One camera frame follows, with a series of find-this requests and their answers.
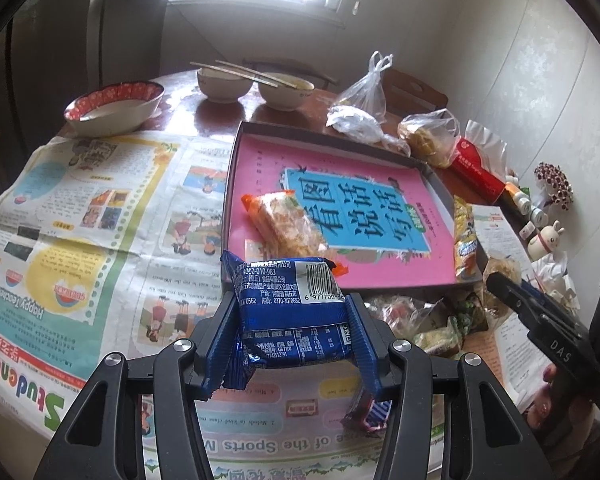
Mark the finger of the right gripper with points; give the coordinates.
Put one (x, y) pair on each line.
(557, 333)
(532, 294)

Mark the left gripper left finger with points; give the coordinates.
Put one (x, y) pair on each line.
(101, 435)

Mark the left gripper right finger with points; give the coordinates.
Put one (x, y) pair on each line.
(485, 437)

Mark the clear pastry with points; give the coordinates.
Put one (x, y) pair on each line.
(501, 280)

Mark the yellow cartoon snack packet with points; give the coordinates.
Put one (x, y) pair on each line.
(465, 242)

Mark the Snickers bar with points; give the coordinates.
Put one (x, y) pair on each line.
(367, 415)

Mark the blue biscuit packet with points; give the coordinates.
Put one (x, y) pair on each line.
(283, 313)

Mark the orange cracker packet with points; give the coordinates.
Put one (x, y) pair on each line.
(287, 230)

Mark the plastic bag of fried snacks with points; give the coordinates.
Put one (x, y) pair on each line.
(431, 136)

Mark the person's right hand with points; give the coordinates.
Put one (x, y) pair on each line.
(562, 434)

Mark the crumpled white tissue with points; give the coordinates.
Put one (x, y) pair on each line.
(551, 274)

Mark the rabbit figurine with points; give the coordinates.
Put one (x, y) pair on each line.
(545, 241)

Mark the small white bottle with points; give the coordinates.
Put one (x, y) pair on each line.
(538, 217)

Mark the green wrapped snack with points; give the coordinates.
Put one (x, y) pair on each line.
(444, 341)

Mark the orange capped bottle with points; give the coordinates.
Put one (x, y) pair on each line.
(520, 199)

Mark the red flower decoration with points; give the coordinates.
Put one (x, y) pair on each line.
(554, 189)

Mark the round cookie clear wrapper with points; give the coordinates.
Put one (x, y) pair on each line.
(405, 315)

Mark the red tissue pack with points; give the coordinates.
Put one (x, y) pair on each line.
(480, 159)

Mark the pink and blue book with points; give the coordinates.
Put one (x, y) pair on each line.
(340, 209)

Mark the student newspaper sheet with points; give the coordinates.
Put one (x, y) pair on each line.
(114, 245)

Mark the wooden chair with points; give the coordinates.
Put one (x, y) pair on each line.
(406, 95)

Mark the crumpled white plastic bag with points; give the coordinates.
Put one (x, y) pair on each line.
(362, 127)

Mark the tall clear plastic bag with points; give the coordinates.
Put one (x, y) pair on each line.
(367, 93)

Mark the grey cardboard box tray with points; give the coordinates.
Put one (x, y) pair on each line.
(340, 204)

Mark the red rimmed bowl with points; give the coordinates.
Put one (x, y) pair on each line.
(114, 109)

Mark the right white bowl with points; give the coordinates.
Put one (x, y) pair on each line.
(286, 98)

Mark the white bowl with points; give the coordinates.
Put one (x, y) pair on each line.
(286, 98)
(220, 87)

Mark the left white bowl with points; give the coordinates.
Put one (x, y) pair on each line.
(220, 87)

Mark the black refrigerator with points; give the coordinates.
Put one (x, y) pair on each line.
(52, 51)

